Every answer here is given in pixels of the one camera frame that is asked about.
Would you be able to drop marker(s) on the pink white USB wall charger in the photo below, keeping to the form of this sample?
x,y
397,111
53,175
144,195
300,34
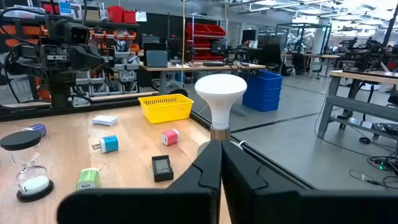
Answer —
x,y
169,137

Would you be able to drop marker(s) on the white bulb table lamp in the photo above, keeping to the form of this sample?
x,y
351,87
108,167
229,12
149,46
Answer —
x,y
220,99

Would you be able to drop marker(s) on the red bin rack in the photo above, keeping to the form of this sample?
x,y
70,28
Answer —
x,y
205,31

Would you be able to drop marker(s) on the yellow plastic basket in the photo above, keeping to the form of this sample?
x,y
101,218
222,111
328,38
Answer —
x,y
164,112

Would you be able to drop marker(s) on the black digital display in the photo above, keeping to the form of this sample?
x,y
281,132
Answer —
x,y
162,168

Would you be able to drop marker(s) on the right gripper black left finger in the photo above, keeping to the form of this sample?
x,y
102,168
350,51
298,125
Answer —
x,y
155,205

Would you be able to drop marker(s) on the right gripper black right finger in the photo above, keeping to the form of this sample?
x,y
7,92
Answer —
x,y
280,208

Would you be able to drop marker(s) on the wooden top desk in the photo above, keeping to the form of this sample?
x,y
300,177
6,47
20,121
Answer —
x,y
186,67

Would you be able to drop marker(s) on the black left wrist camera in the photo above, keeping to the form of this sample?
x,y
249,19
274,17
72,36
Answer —
x,y
74,32

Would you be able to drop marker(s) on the grey legged workbench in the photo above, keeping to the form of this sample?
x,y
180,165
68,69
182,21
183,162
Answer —
x,y
357,104

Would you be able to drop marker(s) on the green white USB wall charger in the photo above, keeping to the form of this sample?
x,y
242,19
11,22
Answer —
x,y
88,177

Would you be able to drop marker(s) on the grey blue equipment case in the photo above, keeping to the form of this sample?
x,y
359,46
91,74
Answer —
x,y
157,58

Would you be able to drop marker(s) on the shelving with small bins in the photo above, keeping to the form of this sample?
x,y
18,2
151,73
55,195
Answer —
x,y
124,56

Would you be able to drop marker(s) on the red storage bin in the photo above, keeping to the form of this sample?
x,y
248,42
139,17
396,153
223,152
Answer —
x,y
129,16
115,14

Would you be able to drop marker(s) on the hourglass with white sand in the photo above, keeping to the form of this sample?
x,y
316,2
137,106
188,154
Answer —
x,y
31,185

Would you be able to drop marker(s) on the blue white USB wall charger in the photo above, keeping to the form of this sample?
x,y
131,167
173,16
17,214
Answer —
x,y
109,143

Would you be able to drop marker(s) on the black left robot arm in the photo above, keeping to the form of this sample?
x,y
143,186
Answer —
x,y
59,93

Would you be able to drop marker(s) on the blue storage bin stack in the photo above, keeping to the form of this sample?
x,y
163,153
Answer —
x,y
262,90

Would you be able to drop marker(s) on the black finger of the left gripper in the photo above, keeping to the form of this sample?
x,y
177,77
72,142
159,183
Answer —
x,y
85,58

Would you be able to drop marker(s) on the white power adapter box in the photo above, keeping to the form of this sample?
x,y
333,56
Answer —
x,y
105,120

